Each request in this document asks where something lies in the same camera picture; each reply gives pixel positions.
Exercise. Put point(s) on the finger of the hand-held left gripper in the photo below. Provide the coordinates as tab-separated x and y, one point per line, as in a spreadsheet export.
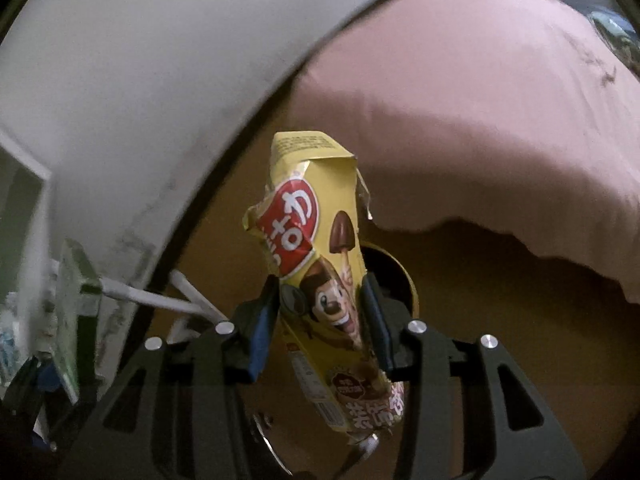
47	377

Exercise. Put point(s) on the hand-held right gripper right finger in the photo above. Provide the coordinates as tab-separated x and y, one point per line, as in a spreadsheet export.
376	325

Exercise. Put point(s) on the pink blanket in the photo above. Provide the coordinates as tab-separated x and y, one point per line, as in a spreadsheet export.
475	110

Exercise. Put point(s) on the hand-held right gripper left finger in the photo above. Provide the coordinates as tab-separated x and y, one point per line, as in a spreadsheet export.
261	332

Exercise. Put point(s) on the white desk shelf unit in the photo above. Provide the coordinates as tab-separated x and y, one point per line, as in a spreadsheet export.
22	200

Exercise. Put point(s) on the yellow-rimmed round bin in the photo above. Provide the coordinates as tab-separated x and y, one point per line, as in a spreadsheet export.
400	272

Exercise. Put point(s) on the yellow snack box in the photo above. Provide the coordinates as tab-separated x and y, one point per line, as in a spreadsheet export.
310	240

